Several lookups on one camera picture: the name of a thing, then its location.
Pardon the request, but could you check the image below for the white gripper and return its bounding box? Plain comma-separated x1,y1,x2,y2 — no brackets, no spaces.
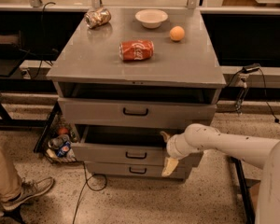
160,131,191,177

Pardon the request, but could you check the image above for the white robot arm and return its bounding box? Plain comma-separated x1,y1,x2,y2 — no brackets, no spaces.
161,123,280,224

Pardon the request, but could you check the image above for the grey drawer cabinet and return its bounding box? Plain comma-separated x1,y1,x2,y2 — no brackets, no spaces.
46,7,227,183

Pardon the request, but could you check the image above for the grey top drawer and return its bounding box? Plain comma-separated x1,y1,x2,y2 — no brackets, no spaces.
58,98,217,130

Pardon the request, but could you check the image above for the blue pepsi can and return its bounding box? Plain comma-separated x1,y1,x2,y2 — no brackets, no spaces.
55,141,71,158

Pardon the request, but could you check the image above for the red cola can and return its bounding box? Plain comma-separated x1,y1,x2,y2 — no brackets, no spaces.
119,40,154,61

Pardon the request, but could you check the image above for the red apple in basket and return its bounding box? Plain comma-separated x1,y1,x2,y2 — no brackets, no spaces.
57,127,69,135

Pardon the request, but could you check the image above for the black power adapter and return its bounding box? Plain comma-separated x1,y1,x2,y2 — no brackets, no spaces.
242,63,260,74

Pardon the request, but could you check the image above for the orange fruit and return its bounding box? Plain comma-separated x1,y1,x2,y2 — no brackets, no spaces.
170,26,185,42

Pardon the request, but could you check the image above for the black table leg left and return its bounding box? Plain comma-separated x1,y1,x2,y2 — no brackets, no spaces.
34,103,60,153

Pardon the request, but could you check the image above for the white bowl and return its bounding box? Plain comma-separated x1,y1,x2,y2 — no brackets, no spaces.
135,9,168,29

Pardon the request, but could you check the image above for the grey sneaker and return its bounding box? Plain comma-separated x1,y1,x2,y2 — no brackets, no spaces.
2,177,54,211

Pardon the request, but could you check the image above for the crumpled silver snack bag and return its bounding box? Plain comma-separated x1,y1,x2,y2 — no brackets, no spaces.
84,7,111,29

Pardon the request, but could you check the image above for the beige trouser leg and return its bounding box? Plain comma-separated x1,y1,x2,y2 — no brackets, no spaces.
0,147,21,203

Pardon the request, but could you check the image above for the black metal frame right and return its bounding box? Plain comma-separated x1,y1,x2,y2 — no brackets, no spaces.
231,158,255,224

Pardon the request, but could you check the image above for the black floor cable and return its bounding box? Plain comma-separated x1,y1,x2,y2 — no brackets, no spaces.
71,161,108,224

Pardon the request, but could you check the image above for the black adapter cable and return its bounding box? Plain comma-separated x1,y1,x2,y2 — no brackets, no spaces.
257,68,280,129

